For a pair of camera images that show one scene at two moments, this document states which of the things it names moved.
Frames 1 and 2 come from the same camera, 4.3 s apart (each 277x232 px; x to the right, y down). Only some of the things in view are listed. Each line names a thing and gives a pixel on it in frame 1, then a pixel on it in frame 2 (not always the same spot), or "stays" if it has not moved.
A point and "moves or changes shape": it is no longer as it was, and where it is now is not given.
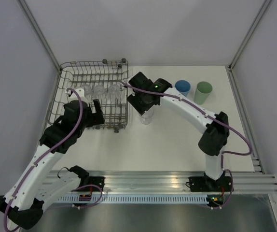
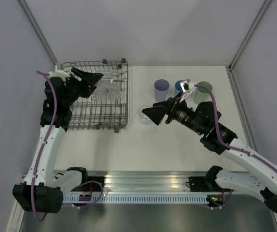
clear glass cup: (145, 118) stays
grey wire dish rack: (104, 81) stays
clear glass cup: (87, 88) moves or changes shape
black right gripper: (132, 99) → (157, 112)
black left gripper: (96, 118) → (88, 83)
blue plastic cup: (183, 87) stays
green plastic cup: (203, 90) stays
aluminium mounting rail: (163, 181) stays
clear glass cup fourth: (115, 93) stays
